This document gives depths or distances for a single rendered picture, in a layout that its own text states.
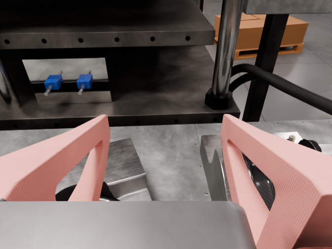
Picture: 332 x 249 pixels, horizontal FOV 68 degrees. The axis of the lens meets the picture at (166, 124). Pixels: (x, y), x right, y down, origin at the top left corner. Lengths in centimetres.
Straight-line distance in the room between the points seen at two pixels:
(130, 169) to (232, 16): 52
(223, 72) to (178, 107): 20
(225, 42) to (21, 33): 63
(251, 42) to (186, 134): 285
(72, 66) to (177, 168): 50
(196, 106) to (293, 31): 304
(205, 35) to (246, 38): 261
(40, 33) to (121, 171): 56
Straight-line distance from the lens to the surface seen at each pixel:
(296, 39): 392
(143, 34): 84
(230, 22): 79
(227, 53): 82
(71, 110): 94
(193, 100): 94
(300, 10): 102
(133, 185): 50
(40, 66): 94
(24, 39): 93
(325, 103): 85
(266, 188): 49
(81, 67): 90
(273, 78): 84
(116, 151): 54
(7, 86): 99
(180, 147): 70
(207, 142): 64
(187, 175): 63
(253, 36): 350
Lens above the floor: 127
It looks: 37 degrees down
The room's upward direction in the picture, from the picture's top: straight up
